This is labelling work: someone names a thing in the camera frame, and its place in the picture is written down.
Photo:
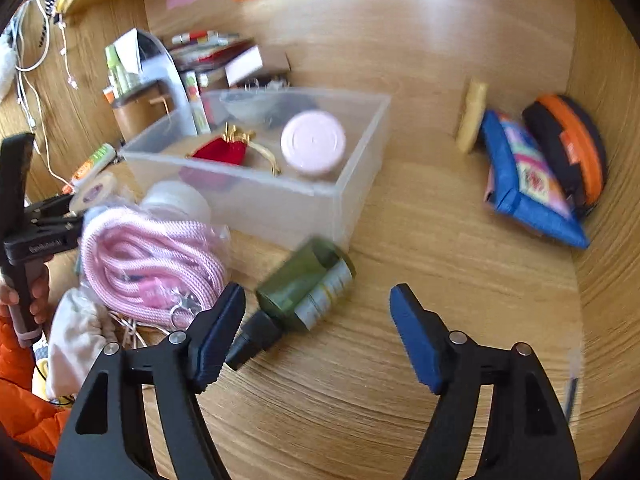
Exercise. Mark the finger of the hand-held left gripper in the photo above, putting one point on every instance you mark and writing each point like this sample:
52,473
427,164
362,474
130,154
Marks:
67,223
47,208

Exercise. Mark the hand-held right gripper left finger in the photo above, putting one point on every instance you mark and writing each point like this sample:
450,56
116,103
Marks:
220,340

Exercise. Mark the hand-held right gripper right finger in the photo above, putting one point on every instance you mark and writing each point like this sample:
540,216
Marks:
415,340

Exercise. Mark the cream jar purple label lid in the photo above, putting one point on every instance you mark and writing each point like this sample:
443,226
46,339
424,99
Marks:
95,190

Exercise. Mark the green bottle black cap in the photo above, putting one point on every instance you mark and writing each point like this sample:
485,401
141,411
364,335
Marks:
300,280

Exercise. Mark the white cloth pouch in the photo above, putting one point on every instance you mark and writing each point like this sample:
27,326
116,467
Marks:
75,345

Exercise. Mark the clear plastic storage box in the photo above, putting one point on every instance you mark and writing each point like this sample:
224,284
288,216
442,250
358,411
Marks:
300,200

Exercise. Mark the person's left forearm orange sleeve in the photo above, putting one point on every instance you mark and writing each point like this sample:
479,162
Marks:
25,410

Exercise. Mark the wooden desktop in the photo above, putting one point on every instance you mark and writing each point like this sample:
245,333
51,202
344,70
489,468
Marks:
375,410

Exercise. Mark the person's left hand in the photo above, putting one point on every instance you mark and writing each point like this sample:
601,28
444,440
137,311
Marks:
39,292

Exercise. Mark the orange green tube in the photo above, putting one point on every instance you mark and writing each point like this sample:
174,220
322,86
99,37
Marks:
95,160

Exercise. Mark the white round jar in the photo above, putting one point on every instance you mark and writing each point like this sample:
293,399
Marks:
175,197

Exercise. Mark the green white tube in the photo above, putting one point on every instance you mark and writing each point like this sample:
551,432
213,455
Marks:
117,72

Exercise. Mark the dark thin stick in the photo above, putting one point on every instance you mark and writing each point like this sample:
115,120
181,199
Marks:
573,385

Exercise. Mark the fruit printed narrow box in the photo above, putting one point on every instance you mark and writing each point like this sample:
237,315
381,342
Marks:
195,105

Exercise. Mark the white paper folder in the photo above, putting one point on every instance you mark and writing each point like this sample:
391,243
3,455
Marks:
170,75

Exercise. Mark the blue fabric pouch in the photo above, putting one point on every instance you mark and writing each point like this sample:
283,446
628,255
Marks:
510,180

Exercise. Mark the pink round jar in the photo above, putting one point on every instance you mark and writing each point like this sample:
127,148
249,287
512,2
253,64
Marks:
312,142

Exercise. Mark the white cardboard box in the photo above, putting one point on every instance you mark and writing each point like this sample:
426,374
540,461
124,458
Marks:
245,65

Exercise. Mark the orange black round case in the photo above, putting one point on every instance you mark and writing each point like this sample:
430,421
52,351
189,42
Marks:
575,135

